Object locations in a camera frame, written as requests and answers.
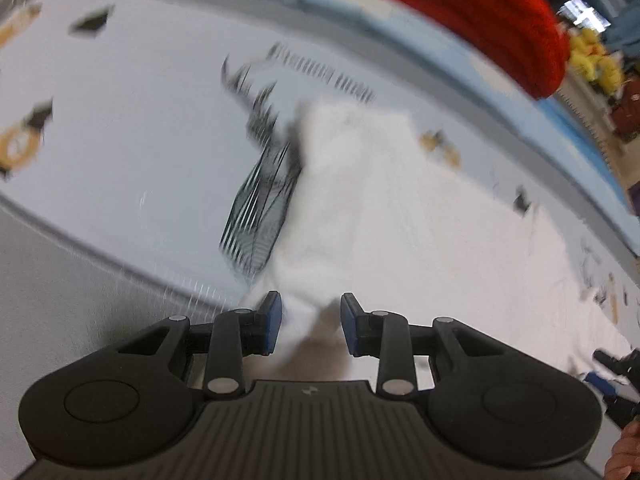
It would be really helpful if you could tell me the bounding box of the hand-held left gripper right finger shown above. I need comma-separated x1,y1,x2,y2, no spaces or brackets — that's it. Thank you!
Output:
340,292,505,401

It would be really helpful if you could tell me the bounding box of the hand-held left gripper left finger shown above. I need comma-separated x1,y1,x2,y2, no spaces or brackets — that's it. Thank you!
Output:
118,290,284,401

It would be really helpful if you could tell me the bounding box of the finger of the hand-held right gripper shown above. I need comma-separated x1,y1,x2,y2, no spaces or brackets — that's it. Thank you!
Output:
592,348,640,377
584,372,625,397

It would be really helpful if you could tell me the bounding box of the white small shirt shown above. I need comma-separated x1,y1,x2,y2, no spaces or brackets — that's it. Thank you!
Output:
239,99,634,397

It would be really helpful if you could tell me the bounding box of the person's right hand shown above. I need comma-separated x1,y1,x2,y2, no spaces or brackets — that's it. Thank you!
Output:
604,421,640,480

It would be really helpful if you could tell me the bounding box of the printed deer bed sheet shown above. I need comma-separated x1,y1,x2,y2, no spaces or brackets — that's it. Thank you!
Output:
0,0,640,480

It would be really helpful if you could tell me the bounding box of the yellow plush toy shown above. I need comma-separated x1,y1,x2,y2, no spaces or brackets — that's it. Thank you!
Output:
567,27,626,96

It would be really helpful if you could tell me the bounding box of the light blue sheet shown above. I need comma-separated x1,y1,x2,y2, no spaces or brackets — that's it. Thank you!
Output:
92,0,640,257

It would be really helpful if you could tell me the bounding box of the red knitted blanket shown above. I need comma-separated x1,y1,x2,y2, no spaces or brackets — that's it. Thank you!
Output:
345,0,571,101

